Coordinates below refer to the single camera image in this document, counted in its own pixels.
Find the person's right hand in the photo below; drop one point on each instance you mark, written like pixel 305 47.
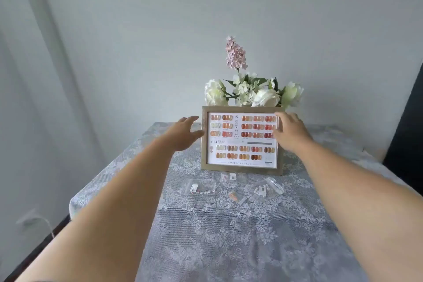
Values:
pixel 292 134

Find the person's left hand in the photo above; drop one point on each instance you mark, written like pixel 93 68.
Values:
pixel 181 135

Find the person's right thumb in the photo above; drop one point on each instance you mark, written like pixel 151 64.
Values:
pixel 277 133

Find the person's left thumb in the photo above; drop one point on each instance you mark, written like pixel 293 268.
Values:
pixel 197 134

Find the person's right forearm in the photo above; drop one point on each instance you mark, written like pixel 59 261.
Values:
pixel 357 199

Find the person's left forearm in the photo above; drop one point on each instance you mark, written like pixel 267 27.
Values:
pixel 119 205

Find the large white artificial rose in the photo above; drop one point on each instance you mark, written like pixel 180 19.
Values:
pixel 292 95
pixel 266 97
pixel 214 93

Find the wooden framed nail colour chart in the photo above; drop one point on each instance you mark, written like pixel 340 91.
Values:
pixel 243 151

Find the clear bag with white beads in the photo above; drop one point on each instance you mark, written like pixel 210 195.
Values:
pixel 201 188

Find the clear bag with white nails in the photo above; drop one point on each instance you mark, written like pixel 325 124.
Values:
pixel 267 187

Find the small clear bag red label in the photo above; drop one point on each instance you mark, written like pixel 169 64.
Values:
pixel 232 177

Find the small white blossom cluster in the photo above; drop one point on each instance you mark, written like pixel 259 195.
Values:
pixel 244 88

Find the clear bag with orange nails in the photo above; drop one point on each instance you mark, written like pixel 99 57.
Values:
pixel 235 196

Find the pink lilac flower sprig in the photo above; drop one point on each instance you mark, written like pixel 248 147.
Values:
pixel 235 53

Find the white lace tablecloth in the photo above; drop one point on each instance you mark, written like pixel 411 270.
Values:
pixel 238 235

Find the black furniture panel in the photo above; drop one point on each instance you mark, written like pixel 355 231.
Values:
pixel 406 139

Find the white wall socket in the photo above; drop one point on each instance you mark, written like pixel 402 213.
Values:
pixel 27 217

